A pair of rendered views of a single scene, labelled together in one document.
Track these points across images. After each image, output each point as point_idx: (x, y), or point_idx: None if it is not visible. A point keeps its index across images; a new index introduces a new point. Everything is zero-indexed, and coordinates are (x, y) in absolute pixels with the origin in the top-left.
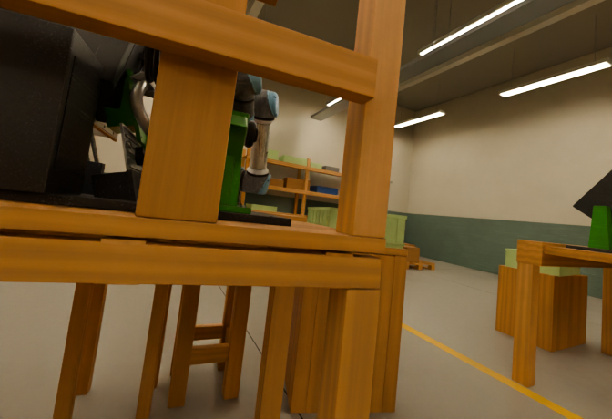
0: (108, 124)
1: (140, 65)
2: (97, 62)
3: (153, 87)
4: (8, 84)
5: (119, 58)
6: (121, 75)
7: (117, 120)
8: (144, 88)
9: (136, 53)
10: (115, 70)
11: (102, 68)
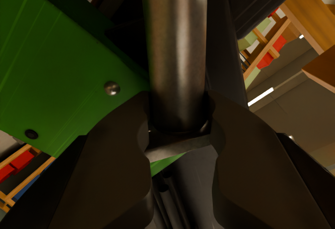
0: None
1: (182, 219)
2: None
3: (154, 151)
4: None
5: (249, 109)
6: (207, 83)
7: None
8: (186, 53)
9: (212, 219)
10: (237, 48)
11: (243, 23)
